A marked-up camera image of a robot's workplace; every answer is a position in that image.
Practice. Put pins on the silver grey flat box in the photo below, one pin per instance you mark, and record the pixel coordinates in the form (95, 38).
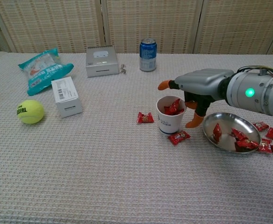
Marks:
(101, 67)

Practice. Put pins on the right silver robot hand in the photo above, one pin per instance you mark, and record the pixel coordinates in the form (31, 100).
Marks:
(202, 81)

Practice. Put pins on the small white barcode box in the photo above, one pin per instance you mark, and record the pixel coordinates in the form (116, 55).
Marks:
(66, 98)

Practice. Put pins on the beige waffle-weave tablecloth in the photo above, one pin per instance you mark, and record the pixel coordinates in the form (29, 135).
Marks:
(127, 175)

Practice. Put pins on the white paper cup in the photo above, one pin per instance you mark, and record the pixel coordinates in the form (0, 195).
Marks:
(169, 123)

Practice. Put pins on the teal snack bag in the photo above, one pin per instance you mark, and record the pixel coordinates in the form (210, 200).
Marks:
(43, 70)

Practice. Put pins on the blue soda can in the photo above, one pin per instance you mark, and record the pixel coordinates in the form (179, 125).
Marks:
(147, 56)

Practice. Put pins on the silver metal bowl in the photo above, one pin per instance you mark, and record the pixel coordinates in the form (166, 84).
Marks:
(230, 121)

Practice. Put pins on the small pile of paper clips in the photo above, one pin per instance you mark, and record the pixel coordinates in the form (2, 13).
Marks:
(123, 70)

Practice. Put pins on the yellow tennis ball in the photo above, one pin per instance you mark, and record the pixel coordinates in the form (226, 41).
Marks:
(31, 113)

